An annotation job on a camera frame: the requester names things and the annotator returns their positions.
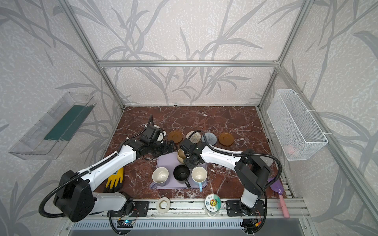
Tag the pink purple spatula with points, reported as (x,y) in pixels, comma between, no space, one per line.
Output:
(277,187)

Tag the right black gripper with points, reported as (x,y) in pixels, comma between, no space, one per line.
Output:
(187,164)

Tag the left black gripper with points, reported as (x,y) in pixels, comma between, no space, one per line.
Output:
(171,146)

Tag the white tape roll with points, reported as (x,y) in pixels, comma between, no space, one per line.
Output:
(163,205)

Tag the grey round coaster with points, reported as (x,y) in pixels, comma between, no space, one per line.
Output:
(210,137)

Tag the white mug blue handle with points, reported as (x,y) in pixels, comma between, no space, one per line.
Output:
(199,175)

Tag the white wire mesh basket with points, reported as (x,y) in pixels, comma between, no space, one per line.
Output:
(294,125)

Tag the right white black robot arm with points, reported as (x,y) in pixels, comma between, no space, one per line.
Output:
(251,170)

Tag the beige mug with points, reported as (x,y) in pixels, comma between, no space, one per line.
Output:
(181,156)

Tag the small clear cup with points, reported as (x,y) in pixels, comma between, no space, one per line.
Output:
(268,161)

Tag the yellow work glove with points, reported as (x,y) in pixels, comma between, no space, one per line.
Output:
(115,181)

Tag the beige spiral woven coaster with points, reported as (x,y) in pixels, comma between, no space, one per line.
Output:
(196,138)

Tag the amber brown coaster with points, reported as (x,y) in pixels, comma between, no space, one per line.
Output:
(226,139)

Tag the pink object in basket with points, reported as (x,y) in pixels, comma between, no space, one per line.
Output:
(291,150)

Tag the brown wooden coaster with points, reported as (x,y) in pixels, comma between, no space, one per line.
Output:
(176,136)

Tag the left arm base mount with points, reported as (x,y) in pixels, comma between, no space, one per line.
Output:
(135,209)

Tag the black mug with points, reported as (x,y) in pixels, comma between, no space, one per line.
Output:
(181,174)

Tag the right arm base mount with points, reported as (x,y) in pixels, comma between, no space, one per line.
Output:
(234,208)

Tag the aluminium front rail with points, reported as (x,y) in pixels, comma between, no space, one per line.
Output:
(195,209)

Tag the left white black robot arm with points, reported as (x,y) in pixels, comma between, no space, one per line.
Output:
(75,196)

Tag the clear plastic wall bin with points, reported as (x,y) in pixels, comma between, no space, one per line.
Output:
(51,134)

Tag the round lidded container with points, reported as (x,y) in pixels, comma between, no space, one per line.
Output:
(212,204)

